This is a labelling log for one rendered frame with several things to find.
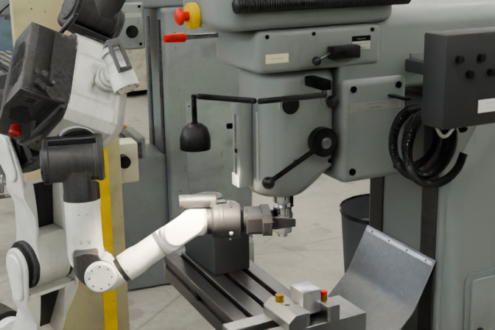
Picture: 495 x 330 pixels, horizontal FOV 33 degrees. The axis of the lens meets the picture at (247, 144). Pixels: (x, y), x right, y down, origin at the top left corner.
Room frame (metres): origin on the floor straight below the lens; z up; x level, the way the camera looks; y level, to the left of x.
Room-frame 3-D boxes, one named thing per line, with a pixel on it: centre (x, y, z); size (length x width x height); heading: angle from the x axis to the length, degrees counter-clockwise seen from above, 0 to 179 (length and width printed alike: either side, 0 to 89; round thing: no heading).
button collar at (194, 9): (1.92, 0.12, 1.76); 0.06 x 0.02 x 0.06; 25
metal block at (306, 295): (1.91, -0.14, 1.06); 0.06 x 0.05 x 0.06; 28
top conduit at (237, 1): (1.90, -0.18, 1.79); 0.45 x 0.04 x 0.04; 115
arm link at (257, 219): (2.01, 0.00, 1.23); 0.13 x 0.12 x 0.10; 4
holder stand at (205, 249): (2.45, 0.10, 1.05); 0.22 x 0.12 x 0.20; 28
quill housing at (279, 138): (2.02, -0.09, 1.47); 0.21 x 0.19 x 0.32; 25
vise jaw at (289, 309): (1.88, -0.09, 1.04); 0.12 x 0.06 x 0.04; 28
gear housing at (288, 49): (2.03, -0.13, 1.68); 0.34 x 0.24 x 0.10; 115
